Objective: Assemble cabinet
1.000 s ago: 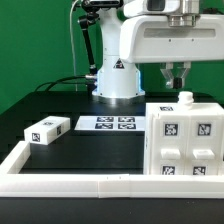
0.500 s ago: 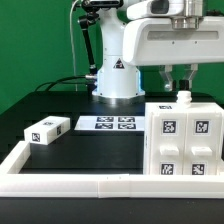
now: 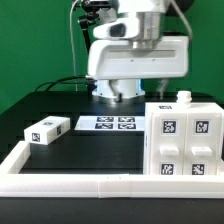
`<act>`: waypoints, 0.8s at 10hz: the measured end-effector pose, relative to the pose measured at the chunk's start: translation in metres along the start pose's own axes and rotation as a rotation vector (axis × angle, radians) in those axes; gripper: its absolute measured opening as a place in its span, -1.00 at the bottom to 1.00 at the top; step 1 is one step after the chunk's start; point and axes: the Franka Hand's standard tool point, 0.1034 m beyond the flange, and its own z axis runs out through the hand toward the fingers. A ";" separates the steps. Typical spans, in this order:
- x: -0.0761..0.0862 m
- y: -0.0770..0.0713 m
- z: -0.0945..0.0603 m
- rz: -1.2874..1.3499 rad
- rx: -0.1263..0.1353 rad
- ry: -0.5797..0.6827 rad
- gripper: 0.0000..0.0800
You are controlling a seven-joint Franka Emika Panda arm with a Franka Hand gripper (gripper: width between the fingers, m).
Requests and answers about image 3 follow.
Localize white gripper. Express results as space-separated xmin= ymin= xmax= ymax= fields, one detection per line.
xmin=88 ymin=36 xmax=189 ymax=101

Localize white cabinet body box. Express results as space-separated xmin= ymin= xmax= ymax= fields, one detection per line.
xmin=143 ymin=91 xmax=224 ymax=175

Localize white cabinet top block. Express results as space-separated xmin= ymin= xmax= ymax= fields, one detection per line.
xmin=24 ymin=116 xmax=70 ymax=145

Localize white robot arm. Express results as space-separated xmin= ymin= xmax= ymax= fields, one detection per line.
xmin=88 ymin=0 xmax=195 ymax=103

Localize white marker base plate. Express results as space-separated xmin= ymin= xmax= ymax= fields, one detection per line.
xmin=75 ymin=116 xmax=144 ymax=131

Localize black cables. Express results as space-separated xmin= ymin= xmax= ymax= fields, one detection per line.
xmin=35 ymin=75 xmax=98 ymax=92

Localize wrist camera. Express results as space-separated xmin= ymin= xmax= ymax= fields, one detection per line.
xmin=93 ymin=18 xmax=139 ymax=40

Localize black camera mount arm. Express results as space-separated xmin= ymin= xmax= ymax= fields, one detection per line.
xmin=73 ymin=0 xmax=117 ymax=51

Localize white thin cable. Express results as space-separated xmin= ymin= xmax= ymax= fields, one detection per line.
xmin=69 ymin=0 xmax=83 ymax=92

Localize white frame fence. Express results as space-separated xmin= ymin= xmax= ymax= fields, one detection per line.
xmin=0 ymin=141 xmax=224 ymax=199

